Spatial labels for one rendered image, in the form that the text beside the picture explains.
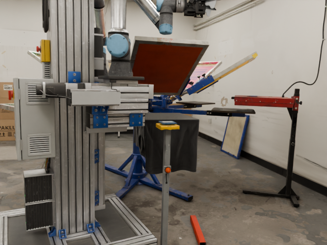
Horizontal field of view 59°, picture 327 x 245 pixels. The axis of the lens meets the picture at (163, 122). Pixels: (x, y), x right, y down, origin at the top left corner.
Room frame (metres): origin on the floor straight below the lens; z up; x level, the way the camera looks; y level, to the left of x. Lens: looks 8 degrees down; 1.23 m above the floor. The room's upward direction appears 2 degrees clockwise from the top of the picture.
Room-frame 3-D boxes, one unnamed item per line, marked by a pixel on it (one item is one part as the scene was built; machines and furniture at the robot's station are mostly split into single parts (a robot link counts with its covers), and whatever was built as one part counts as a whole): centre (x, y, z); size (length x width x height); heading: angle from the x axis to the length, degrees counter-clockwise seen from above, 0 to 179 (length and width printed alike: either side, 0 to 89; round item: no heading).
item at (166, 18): (1.71, 0.00, 1.56); 0.11 x 0.08 x 0.11; 3
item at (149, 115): (2.44, 0.00, 0.95); 0.48 x 0.44 x 0.01; 16
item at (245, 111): (3.35, -0.35, 0.91); 1.34 x 0.40 x 0.08; 76
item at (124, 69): (1.82, 0.27, 1.31); 0.15 x 0.15 x 0.10
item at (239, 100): (3.17, -1.07, 1.06); 0.61 x 0.46 x 0.12; 76
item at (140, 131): (2.39, 0.17, 0.79); 0.46 x 0.09 x 0.33; 16
